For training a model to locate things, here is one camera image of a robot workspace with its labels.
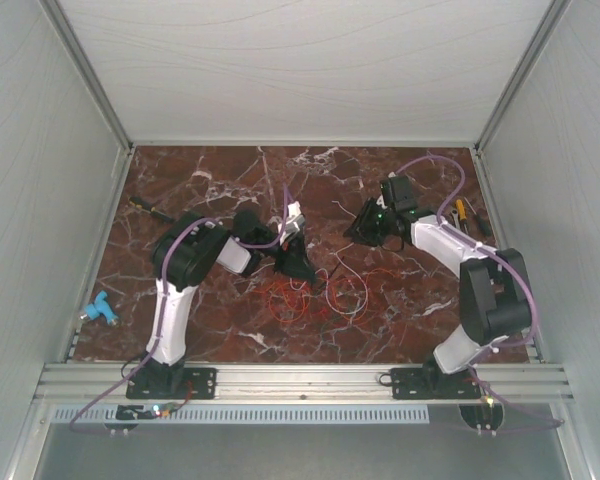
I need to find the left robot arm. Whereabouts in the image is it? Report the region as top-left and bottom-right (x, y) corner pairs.
(146, 201), (316, 398)

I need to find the grey slotted cable duct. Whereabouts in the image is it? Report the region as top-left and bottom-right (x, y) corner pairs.
(52, 404), (430, 425)

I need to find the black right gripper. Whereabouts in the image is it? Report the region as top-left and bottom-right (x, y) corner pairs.
(342, 198), (393, 247)

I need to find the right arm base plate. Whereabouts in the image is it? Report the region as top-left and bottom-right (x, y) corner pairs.
(390, 364), (481, 400)

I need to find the black yellow screwdriver left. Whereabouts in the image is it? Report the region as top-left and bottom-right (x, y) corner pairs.
(129, 196), (175, 224)

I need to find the black screwdriver right side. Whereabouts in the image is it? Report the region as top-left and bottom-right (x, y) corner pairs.
(471, 203), (493, 237)

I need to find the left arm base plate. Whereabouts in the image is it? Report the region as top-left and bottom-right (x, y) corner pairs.
(126, 367), (217, 400)

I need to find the aluminium front rail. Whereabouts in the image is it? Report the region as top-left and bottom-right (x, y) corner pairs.
(34, 363), (574, 404)

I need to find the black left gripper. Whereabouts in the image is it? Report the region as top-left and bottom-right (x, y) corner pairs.
(252, 230), (319, 286)

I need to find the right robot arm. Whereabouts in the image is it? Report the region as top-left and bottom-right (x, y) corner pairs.
(344, 176), (532, 398)

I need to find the blue plastic fitting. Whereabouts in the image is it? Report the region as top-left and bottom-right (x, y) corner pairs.
(78, 291), (119, 326)

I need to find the red wire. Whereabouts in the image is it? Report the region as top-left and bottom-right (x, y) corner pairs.
(259, 272), (381, 326)

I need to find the green wire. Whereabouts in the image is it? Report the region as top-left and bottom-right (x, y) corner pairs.
(314, 294), (366, 336)

